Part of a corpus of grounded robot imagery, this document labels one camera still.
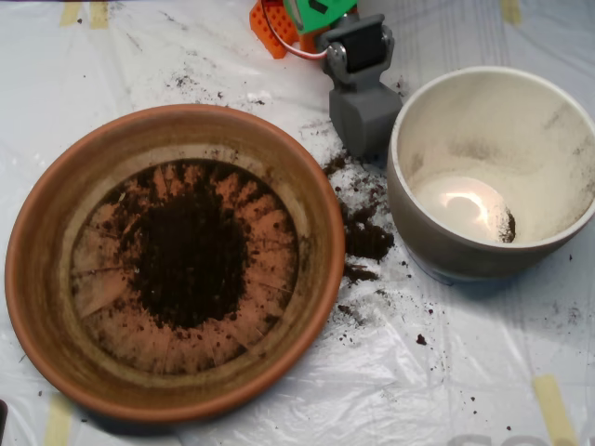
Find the dark soil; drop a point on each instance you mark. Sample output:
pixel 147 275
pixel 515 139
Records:
pixel 190 255
pixel 506 230

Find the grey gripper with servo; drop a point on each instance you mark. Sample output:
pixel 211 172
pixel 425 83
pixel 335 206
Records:
pixel 365 122

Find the white ceramic pot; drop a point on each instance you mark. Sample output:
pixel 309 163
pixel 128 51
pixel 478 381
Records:
pixel 465 260

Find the spilled dark soil patch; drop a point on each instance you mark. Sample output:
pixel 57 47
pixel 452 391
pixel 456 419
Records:
pixel 367 241

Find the dark brown object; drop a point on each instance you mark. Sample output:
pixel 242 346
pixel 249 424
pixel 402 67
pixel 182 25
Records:
pixel 3 418

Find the terracotta clay bowl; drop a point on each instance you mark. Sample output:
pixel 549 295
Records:
pixel 42 302

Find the small dark brown crumb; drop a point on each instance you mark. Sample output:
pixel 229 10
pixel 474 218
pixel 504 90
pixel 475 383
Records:
pixel 421 339

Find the beige masking tape strip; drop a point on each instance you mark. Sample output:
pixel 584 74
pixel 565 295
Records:
pixel 553 409
pixel 58 423
pixel 99 16
pixel 70 14
pixel 510 11

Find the clear plastic cover sheet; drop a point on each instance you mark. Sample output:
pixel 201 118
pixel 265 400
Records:
pixel 465 371

